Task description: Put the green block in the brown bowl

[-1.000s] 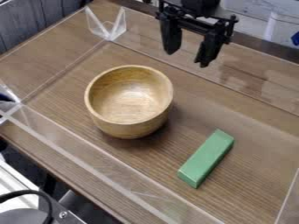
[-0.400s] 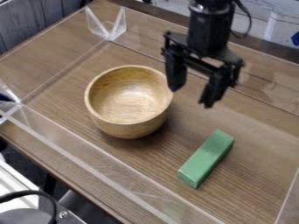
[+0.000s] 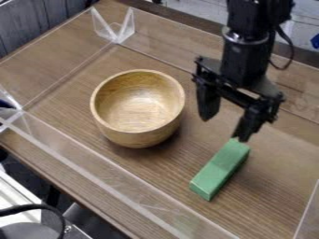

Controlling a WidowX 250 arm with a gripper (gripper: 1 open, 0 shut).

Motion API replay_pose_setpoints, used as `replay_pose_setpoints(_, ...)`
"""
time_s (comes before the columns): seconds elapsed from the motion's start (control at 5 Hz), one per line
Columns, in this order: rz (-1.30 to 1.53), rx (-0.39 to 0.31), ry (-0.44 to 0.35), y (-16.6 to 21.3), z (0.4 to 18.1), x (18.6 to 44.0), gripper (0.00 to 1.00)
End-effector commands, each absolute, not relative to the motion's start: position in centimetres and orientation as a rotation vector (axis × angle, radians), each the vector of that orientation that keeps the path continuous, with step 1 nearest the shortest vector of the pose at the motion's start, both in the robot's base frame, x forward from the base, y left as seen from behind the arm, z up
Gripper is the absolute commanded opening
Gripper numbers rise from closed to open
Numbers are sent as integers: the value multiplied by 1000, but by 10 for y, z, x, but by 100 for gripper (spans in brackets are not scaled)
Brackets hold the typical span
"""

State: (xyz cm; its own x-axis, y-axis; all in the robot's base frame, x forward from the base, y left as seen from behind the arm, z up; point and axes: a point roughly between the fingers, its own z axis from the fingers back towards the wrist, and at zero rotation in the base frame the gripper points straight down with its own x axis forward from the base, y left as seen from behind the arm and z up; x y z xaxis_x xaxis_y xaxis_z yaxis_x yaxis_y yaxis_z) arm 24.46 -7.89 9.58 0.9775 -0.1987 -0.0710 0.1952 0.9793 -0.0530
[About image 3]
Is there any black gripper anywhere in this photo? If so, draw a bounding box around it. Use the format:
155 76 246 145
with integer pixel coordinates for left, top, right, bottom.
193 56 286 143

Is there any green rectangular block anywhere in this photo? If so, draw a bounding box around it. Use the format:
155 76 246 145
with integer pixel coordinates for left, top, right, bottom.
190 139 251 201

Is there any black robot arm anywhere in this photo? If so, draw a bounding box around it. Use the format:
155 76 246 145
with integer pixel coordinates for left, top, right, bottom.
194 0 294 142

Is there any brown wooden bowl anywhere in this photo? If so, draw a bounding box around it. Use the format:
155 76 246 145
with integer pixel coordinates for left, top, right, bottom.
90 69 186 148

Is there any white container top right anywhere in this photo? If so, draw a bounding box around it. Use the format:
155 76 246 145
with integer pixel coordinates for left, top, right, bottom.
285 14 319 51

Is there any grey metal stand base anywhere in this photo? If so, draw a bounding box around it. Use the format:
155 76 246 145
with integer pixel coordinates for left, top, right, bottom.
0 214 92 239

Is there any clear acrylic front wall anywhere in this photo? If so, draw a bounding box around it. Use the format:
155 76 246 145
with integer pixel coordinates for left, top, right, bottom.
0 92 239 239

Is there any black cable bottom left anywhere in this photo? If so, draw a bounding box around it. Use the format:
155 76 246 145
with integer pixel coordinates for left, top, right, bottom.
0 204 67 239

